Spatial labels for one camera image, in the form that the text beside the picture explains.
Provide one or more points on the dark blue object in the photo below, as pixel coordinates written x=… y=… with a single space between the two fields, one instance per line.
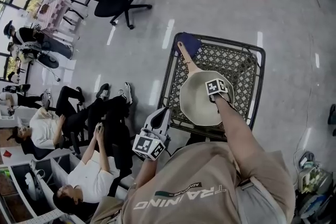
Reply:
x=332 y=118

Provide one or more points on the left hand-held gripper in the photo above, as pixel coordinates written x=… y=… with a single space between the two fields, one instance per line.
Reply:
x=147 y=146

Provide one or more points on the dark blue scrubbing sponge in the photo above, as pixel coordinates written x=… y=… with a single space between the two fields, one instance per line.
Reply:
x=193 y=43

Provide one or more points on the person's right forearm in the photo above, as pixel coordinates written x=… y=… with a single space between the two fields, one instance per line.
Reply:
x=231 y=118

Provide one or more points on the grey shoulder bag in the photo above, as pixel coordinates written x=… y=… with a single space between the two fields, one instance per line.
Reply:
x=265 y=204

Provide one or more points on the person's beige t-shirt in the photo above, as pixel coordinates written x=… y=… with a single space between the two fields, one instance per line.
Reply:
x=199 y=181

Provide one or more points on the beige frying pan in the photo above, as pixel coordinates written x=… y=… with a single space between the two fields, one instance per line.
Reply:
x=194 y=102

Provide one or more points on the person's left forearm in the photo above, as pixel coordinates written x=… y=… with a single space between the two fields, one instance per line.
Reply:
x=147 y=173

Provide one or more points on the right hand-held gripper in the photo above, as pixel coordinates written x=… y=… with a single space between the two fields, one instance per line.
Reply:
x=215 y=86

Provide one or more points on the white and black armchair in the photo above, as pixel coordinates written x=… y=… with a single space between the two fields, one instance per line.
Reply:
x=78 y=8

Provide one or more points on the table with pink checked cloth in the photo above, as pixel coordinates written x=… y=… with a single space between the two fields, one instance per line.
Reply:
x=53 y=11

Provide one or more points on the black metal lattice table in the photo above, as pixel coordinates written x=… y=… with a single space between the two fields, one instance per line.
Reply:
x=231 y=60

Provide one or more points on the white shelf unit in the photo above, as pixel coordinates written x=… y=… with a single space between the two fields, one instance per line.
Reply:
x=56 y=165

